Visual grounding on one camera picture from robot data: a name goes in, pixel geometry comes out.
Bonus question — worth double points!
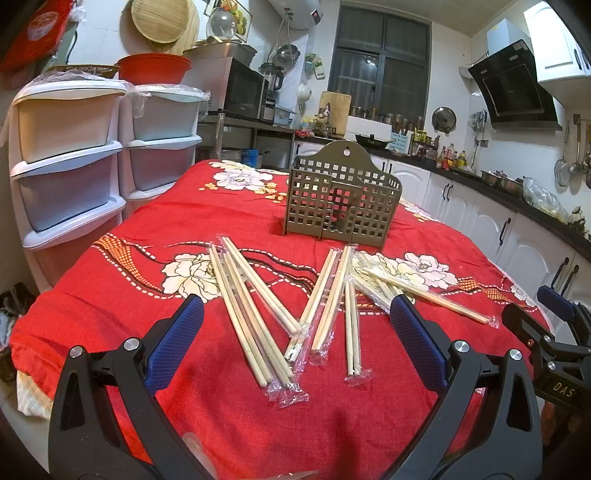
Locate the chopstick pair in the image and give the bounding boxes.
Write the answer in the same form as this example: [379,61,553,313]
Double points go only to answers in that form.
[284,248,341,365]
[221,236,301,337]
[207,243,283,402]
[345,280,372,386]
[221,252,310,408]
[310,244,356,366]
[361,268,499,329]

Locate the dark kitchen window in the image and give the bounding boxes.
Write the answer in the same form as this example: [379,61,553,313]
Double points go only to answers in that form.
[329,6,432,121]

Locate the white lower cabinets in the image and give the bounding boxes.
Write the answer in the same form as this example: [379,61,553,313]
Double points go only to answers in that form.
[294,140,591,324]

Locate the red floral tablecloth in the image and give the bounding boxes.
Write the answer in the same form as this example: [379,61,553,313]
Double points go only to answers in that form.
[10,161,540,479]

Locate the black range hood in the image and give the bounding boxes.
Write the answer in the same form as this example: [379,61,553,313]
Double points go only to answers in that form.
[468,39,562,132]

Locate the hanging metal pot lid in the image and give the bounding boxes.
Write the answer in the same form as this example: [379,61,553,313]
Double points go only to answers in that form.
[432,107,457,134]

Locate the brown perforated utensil holder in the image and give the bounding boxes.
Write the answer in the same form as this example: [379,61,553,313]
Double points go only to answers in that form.
[283,140,403,250]

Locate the white upper cabinet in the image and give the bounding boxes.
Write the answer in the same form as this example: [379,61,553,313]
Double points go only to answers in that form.
[524,1,591,110]

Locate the black wok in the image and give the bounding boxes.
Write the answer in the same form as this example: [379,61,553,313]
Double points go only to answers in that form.
[356,134,389,150]

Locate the wooden cutting board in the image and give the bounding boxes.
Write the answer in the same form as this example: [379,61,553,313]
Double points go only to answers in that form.
[320,91,352,138]

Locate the white plastic drawer tower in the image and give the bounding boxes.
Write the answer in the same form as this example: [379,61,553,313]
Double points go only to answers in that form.
[6,75,127,292]
[118,84,211,218]

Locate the blue canister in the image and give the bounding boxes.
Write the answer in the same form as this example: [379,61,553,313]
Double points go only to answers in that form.
[242,149,259,168]

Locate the metal shelf rack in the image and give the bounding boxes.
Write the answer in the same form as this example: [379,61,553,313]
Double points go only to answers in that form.
[197,112,296,171]

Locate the red plastic basin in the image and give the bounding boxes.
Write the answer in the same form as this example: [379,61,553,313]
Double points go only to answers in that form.
[116,52,191,85]

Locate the white water heater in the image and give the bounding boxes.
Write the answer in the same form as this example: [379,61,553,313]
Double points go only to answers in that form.
[269,0,324,30]

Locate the red shopping bag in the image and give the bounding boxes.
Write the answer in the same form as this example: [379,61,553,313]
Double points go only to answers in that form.
[1,0,74,72]

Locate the round bamboo steamer lid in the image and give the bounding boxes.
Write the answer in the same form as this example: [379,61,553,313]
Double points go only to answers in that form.
[130,0,199,55]

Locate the glass pot lid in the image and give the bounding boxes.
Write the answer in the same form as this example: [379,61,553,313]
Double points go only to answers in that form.
[206,7,236,42]

